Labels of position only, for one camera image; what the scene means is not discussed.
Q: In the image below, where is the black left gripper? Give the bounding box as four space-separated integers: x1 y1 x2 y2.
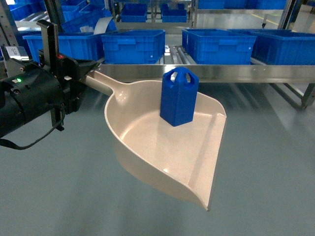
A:
36 49 101 116

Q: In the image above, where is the blue plastic hexagonal part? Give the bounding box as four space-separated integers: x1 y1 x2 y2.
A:
160 67 199 127

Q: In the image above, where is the beige plastic dustpan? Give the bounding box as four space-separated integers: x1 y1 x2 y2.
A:
83 71 227 210

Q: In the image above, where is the steel rack shelf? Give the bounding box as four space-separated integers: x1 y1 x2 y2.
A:
0 0 315 110

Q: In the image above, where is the blue plastic bin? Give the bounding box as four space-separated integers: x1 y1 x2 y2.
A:
182 29 256 65
23 33 104 62
231 29 315 65
101 29 165 64
121 3 147 23

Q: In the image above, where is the white rolled sheet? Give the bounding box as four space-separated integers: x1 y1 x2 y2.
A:
94 17 112 35

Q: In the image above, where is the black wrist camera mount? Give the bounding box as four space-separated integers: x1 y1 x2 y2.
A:
36 20 59 74

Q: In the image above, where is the black cable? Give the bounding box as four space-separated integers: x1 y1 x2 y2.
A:
0 105 66 150

